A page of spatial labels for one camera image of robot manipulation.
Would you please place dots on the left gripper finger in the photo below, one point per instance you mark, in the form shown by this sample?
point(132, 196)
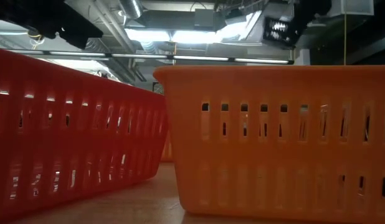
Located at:
point(78, 31)

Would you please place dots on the long ceiling light bar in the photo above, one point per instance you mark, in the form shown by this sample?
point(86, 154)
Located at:
point(198, 58)

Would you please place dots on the orange plastic basket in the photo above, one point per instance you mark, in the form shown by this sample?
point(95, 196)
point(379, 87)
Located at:
point(273, 155)

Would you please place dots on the red plastic basket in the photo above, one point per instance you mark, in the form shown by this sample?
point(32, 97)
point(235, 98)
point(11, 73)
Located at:
point(71, 149)

